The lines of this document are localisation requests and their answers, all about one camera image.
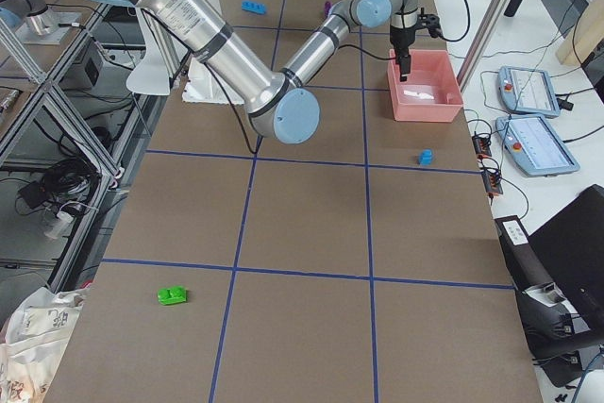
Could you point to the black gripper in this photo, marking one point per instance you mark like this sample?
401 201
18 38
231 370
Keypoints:
401 39

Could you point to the purple curved toy block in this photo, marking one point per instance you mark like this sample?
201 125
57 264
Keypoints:
327 8

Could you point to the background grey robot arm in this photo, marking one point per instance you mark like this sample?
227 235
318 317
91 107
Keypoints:
35 22

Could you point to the pink plastic box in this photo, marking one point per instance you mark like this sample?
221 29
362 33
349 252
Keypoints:
430 93

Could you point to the small blue toy block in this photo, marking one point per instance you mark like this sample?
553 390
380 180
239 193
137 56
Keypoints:
425 157

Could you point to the orange black usb hub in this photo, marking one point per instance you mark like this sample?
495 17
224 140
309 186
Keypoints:
482 146

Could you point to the upper teach pendant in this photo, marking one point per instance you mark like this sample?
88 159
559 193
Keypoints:
527 91

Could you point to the teach pendant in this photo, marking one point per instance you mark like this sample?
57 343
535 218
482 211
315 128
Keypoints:
527 91
534 146

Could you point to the lower teach pendant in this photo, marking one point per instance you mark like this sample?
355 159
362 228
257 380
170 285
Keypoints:
534 146

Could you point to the long blue toy block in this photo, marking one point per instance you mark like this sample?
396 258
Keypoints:
253 7

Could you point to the black office chair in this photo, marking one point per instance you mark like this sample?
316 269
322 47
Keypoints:
557 275

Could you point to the green toy block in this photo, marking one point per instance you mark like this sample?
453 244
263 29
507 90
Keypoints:
172 295

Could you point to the white printed bag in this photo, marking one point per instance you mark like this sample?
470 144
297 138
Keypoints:
33 341

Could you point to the aluminium frame post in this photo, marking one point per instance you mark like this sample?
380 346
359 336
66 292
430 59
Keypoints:
479 44

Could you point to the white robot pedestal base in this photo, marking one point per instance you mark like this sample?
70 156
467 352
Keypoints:
201 86

